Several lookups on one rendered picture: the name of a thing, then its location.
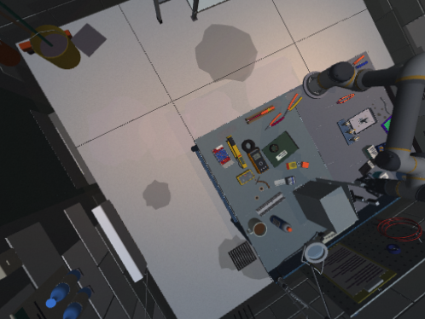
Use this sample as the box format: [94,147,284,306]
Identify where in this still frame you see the yellow black voltage tester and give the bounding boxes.
[225,135,248,170]

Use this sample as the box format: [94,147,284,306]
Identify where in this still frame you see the yellow rectangular frame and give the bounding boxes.
[236,169,257,187]

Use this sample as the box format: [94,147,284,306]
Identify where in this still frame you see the yellow bucket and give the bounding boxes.
[29,24,82,70]

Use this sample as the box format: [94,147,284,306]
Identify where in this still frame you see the red orange screwdriver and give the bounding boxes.
[244,105,277,125]

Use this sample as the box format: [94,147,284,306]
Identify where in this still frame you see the dark metal table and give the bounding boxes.
[152,0,230,25]

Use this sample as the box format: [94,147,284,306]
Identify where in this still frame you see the white labelled small box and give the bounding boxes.
[364,143,381,159]

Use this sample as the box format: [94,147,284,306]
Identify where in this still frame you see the black orange clamp meter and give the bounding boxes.
[241,138,271,175]

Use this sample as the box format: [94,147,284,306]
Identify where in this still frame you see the dark red round drum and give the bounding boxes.
[0,40,22,67]

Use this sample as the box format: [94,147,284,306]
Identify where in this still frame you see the orange yellow pliers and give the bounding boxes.
[285,93,304,119]

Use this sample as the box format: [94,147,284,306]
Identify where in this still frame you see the black floor drain grate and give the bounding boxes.
[228,241,259,272]

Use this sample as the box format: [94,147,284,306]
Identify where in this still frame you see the blue bottle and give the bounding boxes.
[44,270,82,309]
[61,287,93,319]

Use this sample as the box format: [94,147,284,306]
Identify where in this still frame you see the green flat box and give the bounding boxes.
[261,130,300,169]

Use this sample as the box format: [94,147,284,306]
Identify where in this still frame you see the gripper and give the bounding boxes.
[354,177,387,197]

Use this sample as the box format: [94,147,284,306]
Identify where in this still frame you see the blue board white label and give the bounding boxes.
[337,107,376,147]

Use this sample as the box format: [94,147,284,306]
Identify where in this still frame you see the blue can orange cap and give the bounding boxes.
[269,214,294,234]

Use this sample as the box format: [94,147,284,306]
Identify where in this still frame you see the grey square mat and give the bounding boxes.
[71,22,108,58]

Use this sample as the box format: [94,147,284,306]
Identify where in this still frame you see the white blue small box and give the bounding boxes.
[273,175,297,188]

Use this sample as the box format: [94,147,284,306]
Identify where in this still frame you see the white bar lamp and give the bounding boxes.
[90,205,145,283]

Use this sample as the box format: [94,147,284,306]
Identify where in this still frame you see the red cable coil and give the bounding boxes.
[376,217,423,243]

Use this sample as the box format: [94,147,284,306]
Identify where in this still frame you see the yellow clipboard with paper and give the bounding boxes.
[322,242,398,304]

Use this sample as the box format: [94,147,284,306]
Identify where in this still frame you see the dark grey cabinet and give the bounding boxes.
[0,185,148,319]

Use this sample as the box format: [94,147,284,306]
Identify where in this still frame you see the red handled cutter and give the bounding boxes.
[264,113,283,131]

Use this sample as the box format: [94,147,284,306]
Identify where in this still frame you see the round magnifier lamp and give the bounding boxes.
[300,241,330,267]

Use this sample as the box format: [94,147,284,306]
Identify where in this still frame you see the grey sub-panel cabinet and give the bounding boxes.
[292,180,360,234]

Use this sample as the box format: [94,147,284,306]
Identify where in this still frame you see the blue red small box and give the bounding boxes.
[212,144,233,169]

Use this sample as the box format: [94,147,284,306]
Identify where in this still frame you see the green purple triangle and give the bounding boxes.
[380,114,395,135]

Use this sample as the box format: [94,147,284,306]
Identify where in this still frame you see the black small block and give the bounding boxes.
[358,160,378,176]

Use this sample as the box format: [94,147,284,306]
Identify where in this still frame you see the grey coffee mug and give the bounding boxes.
[247,217,269,238]

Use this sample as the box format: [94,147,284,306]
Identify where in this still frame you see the orange flat tool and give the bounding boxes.
[18,28,73,55]

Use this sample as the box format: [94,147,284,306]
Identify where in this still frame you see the grey terminal strip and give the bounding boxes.
[254,191,286,217]

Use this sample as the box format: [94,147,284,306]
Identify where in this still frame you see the orange small tool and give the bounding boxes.
[285,160,311,171]

